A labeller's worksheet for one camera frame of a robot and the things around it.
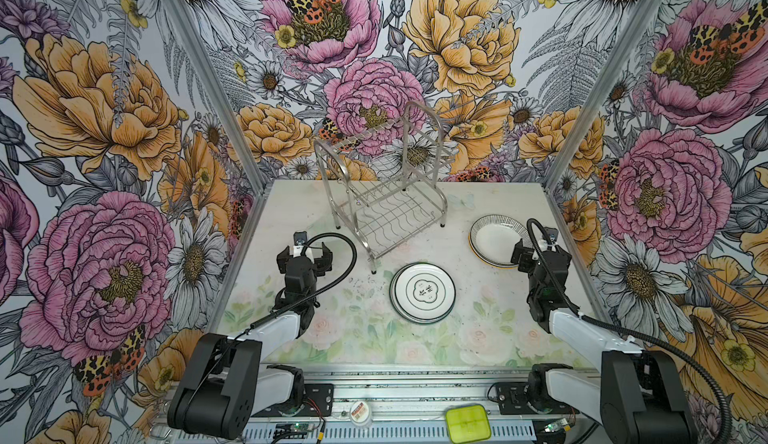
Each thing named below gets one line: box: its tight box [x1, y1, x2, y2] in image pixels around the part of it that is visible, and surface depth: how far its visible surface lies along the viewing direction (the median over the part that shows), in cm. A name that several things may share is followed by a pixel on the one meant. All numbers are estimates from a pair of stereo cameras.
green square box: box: [446, 405, 491, 444], surface depth 72 cm
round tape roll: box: [350, 400, 370, 424], surface depth 65 cm
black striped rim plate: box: [468, 214, 532, 269], surface depth 106 cm
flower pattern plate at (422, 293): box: [389, 262, 457, 325], surface depth 91 cm
